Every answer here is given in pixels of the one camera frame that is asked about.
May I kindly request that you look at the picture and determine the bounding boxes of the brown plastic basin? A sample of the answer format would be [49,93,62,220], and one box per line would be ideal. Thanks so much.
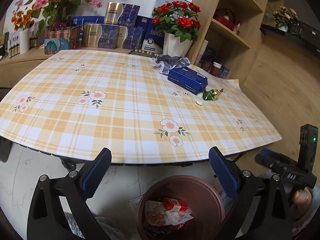
[136,175,225,240]

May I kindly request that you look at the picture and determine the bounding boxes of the striped basket box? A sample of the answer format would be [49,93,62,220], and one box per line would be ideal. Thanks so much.
[44,27,81,55]

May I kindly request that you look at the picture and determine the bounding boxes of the white ribbed vase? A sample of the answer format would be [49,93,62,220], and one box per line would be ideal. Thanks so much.
[19,29,31,55]

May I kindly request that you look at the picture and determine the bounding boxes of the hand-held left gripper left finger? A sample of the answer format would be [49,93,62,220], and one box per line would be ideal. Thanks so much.
[27,147,112,240]

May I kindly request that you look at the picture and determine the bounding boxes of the red cup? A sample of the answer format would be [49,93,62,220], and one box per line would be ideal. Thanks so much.
[212,62,223,77]

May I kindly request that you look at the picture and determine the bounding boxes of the gold capsule tray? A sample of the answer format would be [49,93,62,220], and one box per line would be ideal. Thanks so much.
[129,48,161,57]

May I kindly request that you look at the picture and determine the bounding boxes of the pink rose bouquet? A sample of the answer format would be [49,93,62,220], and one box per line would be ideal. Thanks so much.
[272,6,299,28]

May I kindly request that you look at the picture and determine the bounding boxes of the dark cup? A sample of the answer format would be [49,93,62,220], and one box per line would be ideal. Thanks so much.
[200,60,213,72]

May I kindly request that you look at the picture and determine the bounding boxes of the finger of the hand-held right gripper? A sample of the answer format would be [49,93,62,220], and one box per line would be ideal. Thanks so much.
[255,153,282,174]
[261,148,299,167]

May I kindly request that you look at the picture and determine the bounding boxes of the purple flowers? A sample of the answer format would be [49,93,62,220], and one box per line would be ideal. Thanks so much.
[51,21,67,32]

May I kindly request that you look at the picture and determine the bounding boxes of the red rose bouquet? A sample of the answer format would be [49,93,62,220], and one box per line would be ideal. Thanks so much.
[152,1,202,43]

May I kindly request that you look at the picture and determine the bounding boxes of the blue gold gift box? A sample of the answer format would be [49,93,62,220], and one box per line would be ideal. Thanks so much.
[104,2,141,28]
[82,23,120,49]
[116,25,145,50]

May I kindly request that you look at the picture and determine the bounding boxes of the yellow plaid floral tablecloth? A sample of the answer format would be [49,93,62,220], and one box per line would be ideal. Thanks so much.
[0,49,283,166]

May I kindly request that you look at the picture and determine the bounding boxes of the black device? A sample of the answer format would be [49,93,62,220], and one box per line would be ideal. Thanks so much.
[291,20,320,43]

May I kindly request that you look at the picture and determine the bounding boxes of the blue white badge box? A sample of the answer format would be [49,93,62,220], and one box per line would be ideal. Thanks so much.
[141,21,166,54]

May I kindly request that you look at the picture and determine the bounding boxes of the dark blue rectangular box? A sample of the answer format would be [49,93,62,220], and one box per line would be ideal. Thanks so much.
[167,67,208,95]

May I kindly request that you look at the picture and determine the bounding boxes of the grey crumpled wrapper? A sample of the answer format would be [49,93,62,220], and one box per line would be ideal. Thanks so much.
[152,54,191,75]

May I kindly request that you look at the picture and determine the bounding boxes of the white green box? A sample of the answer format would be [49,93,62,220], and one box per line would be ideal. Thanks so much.
[10,31,38,48]

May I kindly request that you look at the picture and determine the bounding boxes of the red basket with handle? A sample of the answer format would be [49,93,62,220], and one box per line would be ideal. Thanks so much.
[213,8,237,32]

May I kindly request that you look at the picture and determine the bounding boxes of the floral blister pack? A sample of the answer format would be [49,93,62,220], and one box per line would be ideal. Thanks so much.
[144,200,194,227]

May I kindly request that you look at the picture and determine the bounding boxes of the black counter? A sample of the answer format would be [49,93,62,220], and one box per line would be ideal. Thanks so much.
[260,22,320,56]

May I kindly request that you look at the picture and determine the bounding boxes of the wooden shelf unit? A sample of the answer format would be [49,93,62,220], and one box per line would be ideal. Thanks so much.
[186,0,272,81]

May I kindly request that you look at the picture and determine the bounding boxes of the dark blue box red label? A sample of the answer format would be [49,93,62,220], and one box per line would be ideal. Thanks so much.
[135,15,153,43]

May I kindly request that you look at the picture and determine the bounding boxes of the green gold wrapper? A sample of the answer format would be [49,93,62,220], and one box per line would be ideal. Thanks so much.
[202,88,224,101]

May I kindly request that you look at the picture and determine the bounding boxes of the long blue box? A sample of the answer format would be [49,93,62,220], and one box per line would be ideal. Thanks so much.
[72,16,106,48]

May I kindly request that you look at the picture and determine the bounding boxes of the white square vase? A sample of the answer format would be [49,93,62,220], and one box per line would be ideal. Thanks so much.
[162,32,194,58]

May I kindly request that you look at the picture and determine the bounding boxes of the orange flower bouquet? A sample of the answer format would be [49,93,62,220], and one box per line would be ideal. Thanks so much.
[10,9,36,32]

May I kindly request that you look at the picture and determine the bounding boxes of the person's right hand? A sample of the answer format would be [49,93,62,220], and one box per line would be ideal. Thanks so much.
[291,188,313,219]

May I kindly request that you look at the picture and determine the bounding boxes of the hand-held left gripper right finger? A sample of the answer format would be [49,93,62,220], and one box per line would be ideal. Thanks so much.
[209,146,293,240]

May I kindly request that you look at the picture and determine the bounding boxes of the row of small brown bottles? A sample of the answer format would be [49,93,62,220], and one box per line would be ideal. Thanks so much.
[7,36,40,59]

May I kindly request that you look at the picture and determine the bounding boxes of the stack of pastel cups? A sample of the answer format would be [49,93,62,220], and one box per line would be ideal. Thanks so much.
[194,39,209,67]

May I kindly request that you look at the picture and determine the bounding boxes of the pink blossom plant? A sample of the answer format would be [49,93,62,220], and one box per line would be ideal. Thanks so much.
[15,0,103,37]

